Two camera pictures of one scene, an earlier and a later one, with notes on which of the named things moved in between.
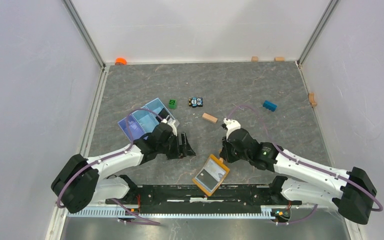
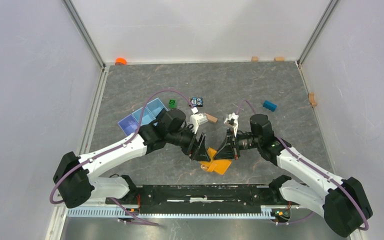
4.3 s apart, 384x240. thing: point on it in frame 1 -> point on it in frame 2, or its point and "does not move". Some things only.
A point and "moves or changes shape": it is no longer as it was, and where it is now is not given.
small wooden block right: (279, 59) does not move
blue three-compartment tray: (145, 119) does not move
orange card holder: (212, 175) moves or changes shape
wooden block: (209, 118) does not move
